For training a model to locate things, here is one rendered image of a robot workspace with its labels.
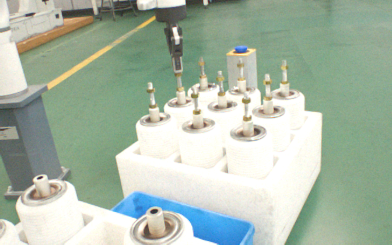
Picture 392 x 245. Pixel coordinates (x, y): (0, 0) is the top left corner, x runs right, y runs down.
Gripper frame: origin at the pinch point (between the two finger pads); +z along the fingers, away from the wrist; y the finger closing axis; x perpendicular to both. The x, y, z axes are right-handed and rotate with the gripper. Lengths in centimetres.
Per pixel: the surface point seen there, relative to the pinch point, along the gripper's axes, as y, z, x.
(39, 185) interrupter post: -33.7, 8.3, 29.2
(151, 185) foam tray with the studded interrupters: -16.2, 23.2, 11.2
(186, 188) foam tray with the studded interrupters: -22.5, 21.8, 4.1
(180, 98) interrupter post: -1.3, 8.7, 0.3
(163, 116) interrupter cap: -8.0, 10.2, 5.8
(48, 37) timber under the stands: 311, 32, 89
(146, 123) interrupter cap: -10.6, 10.1, 10.1
